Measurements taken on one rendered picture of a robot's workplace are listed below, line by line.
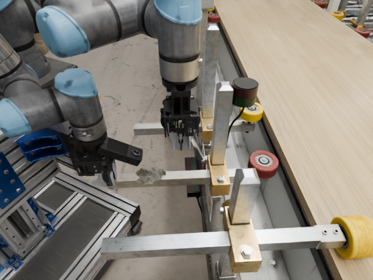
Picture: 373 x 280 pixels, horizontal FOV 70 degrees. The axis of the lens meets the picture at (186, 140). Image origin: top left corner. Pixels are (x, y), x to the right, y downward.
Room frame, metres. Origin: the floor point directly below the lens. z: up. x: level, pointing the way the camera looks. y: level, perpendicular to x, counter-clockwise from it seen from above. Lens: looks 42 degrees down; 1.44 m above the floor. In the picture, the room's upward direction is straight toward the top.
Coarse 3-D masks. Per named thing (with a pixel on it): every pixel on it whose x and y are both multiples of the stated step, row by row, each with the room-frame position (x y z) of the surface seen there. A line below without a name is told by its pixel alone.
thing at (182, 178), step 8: (120, 176) 0.49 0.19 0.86; (128, 176) 0.49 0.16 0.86; (136, 176) 0.49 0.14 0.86; (168, 176) 0.49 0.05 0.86; (176, 176) 0.49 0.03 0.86; (184, 176) 0.49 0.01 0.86; (192, 176) 0.49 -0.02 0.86; (200, 176) 0.49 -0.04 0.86; (208, 176) 0.49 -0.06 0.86; (232, 176) 0.49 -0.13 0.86; (120, 184) 0.48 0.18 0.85; (128, 184) 0.48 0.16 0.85; (136, 184) 0.48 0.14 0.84; (144, 184) 0.48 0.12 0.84; (152, 184) 0.48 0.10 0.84; (160, 184) 0.48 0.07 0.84; (168, 184) 0.48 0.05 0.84; (176, 184) 0.48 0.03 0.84; (184, 184) 0.49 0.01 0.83; (192, 184) 0.49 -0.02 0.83
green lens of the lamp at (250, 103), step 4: (236, 100) 0.53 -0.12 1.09; (240, 100) 0.52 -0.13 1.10; (244, 100) 0.52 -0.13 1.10; (248, 100) 0.52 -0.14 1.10; (252, 100) 0.52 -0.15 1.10; (236, 104) 0.53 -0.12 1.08; (240, 104) 0.52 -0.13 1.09; (244, 104) 0.52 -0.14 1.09; (248, 104) 0.52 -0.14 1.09; (252, 104) 0.52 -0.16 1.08
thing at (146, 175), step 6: (144, 168) 0.51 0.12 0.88; (150, 168) 0.52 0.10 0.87; (156, 168) 0.52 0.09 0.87; (162, 168) 0.51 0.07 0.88; (138, 174) 0.50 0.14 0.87; (144, 174) 0.49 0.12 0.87; (150, 174) 0.49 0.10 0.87; (156, 174) 0.49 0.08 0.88; (162, 174) 0.50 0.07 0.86; (138, 180) 0.47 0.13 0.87; (144, 180) 0.47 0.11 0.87; (150, 180) 0.47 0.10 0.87; (156, 180) 0.48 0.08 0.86
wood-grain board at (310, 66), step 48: (240, 0) 2.13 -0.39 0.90; (288, 0) 2.13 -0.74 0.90; (240, 48) 1.27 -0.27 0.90; (288, 48) 1.27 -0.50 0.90; (336, 48) 1.27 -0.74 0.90; (288, 96) 0.85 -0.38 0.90; (336, 96) 0.85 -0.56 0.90; (288, 144) 0.58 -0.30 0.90; (336, 144) 0.58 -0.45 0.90; (336, 192) 0.41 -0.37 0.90
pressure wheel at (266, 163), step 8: (256, 152) 0.54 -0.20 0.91; (264, 152) 0.54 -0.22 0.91; (256, 160) 0.51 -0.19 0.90; (264, 160) 0.51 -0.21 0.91; (272, 160) 0.51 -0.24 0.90; (256, 168) 0.48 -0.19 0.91; (264, 168) 0.48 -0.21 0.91; (272, 168) 0.48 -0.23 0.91; (264, 176) 0.47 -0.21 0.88; (272, 176) 0.48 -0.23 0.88
